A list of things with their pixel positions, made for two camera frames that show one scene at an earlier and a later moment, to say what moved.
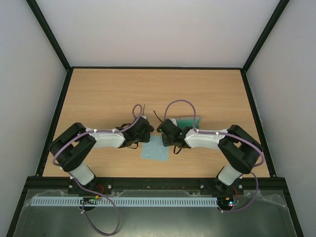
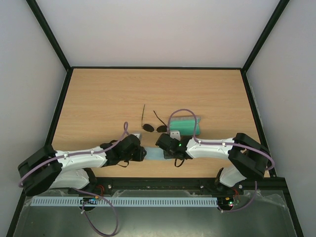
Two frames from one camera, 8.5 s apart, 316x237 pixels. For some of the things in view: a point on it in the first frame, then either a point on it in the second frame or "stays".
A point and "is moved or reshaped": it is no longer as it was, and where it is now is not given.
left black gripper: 147,137 → 139,157
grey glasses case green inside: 182,122 stays
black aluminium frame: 272,21 stays
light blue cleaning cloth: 154,149 is moved or reshaped
